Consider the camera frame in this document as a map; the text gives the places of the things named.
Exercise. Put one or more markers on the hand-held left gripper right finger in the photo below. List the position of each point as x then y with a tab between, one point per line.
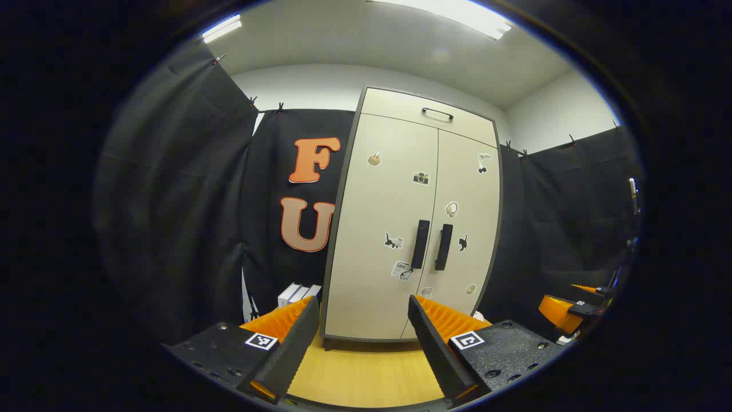
434	355

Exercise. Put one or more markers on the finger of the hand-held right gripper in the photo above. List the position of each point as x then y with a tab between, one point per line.
589	289
557	312

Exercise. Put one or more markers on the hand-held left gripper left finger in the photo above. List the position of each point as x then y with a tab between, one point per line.
291	355

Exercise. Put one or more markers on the beige cabinet door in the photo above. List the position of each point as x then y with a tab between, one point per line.
469	194
377	217

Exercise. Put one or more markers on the beige double-door shoe cabinet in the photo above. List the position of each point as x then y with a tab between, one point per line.
394	103

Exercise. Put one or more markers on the black backdrop cloth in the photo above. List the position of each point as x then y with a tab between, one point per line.
171	200

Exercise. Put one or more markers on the narrow ceiling strip light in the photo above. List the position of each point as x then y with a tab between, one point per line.
222	28

